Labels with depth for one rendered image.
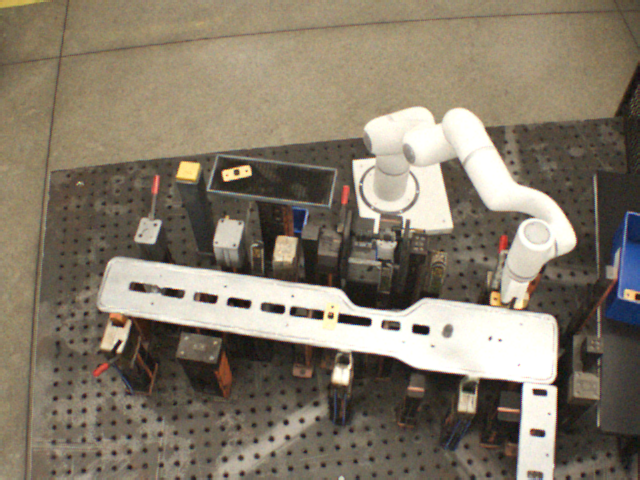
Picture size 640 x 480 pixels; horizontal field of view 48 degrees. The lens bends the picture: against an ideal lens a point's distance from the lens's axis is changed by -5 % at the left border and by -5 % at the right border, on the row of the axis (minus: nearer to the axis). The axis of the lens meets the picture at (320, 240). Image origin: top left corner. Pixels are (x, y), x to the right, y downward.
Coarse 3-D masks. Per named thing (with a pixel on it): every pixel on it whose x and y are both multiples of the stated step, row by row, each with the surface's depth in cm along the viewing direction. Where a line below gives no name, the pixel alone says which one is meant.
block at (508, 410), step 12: (504, 396) 207; (516, 396) 207; (492, 408) 215; (504, 408) 205; (516, 408) 205; (480, 420) 232; (492, 420) 212; (504, 420) 204; (516, 420) 203; (480, 432) 229; (492, 432) 217; (504, 432) 216; (480, 444) 227; (492, 444) 226
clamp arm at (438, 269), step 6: (438, 264) 214; (444, 264) 215; (432, 270) 216; (438, 270) 215; (444, 270) 216; (432, 276) 218; (438, 276) 217; (432, 282) 220; (438, 282) 220; (432, 288) 222; (438, 288) 222
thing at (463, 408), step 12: (456, 396) 205; (468, 396) 201; (456, 408) 201; (468, 408) 199; (444, 420) 226; (456, 420) 205; (468, 420) 203; (444, 432) 222; (456, 432) 219; (444, 444) 227; (456, 444) 225
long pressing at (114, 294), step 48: (192, 288) 223; (240, 288) 223; (288, 288) 223; (336, 288) 223; (288, 336) 216; (336, 336) 215; (384, 336) 215; (432, 336) 215; (480, 336) 215; (528, 336) 214
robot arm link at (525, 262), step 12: (528, 228) 164; (540, 228) 164; (516, 240) 166; (528, 240) 162; (540, 240) 162; (552, 240) 163; (516, 252) 167; (528, 252) 163; (540, 252) 162; (552, 252) 167; (516, 264) 170; (528, 264) 167; (540, 264) 168; (528, 276) 172
